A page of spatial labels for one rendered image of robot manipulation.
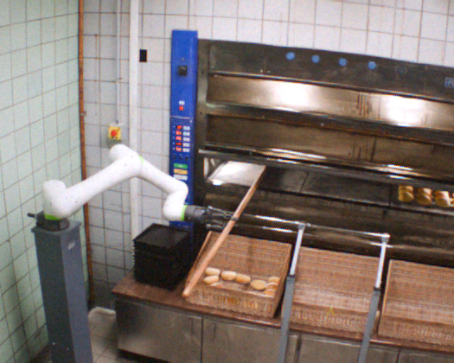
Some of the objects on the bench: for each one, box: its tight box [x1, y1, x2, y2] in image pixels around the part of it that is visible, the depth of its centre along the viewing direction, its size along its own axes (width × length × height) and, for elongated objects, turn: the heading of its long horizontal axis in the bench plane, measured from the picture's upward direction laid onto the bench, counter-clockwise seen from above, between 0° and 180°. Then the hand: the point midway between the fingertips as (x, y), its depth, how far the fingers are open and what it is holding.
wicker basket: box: [185, 231, 292, 318], centre depth 357 cm, size 49×56×28 cm
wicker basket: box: [280, 246, 382, 334], centre depth 342 cm, size 49×56×28 cm
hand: (231, 221), depth 315 cm, fingers closed on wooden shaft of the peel, 3 cm apart
